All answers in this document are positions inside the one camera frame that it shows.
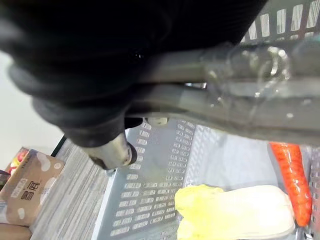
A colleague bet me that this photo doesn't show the red fruit print package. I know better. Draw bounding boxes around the red fruit print package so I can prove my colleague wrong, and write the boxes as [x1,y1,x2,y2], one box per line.
[8,146,31,176]

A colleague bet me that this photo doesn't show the grey basket handle bar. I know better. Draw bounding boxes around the grey basket handle bar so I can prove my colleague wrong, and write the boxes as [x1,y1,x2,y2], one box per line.
[126,82,320,146]
[138,41,320,86]

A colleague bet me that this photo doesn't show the pale yellow napa cabbage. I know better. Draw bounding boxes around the pale yellow napa cabbage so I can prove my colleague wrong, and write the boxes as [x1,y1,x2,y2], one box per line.
[174,184,296,240]

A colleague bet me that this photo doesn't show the brown printed carton box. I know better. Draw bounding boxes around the brown printed carton box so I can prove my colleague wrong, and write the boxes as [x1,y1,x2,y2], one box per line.
[0,149,66,227]

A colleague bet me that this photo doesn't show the tan cardboard box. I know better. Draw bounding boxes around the tan cardboard box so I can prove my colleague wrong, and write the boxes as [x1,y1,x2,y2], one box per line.
[0,221,33,240]

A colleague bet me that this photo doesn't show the orange carrot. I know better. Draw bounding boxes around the orange carrot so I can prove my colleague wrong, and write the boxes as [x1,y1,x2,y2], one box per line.
[269,141,313,228]

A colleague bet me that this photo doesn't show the grey plastic shopping basket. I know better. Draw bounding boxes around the grey plastic shopping basket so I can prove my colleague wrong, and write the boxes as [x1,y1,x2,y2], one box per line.
[91,0,320,240]

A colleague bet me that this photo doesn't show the right robot hand black cloth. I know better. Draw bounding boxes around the right robot hand black cloth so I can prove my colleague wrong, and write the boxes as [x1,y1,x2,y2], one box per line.
[0,0,267,170]

